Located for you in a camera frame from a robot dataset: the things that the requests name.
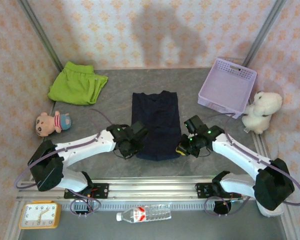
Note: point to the navy blue shirt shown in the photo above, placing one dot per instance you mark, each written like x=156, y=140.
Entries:
x=155, y=117

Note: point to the lilac plastic basket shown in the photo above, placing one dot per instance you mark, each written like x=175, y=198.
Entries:
x=222, y=90

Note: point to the lime green shorts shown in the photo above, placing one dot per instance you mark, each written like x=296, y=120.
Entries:
x=75, y=85

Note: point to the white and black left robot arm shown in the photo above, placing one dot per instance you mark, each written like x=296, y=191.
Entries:
x=85, y=147

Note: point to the white plush bear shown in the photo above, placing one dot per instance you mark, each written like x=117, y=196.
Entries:
x=262, y=110

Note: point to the cartoon boy plush doll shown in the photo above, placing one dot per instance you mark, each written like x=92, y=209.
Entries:
x=62, y=122

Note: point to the clear plastic water bottle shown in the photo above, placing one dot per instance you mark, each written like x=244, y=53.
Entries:
x=140, y=215

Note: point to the white alarm clock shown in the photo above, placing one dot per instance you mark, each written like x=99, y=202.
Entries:
x=277, y=213

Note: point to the yellow alarm clock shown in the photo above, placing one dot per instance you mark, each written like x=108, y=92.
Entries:
x=40, y=215

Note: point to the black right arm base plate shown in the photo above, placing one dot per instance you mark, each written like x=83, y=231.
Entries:
x=202, y=190

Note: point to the aluminium mounting rail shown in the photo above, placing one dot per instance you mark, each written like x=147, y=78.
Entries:
x=152, y=190

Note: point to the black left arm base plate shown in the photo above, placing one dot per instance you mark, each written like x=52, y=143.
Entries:
x=102, y=190

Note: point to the aluminium frame post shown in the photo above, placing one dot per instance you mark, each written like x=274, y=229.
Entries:
x=40, y=35
x=262, y=37

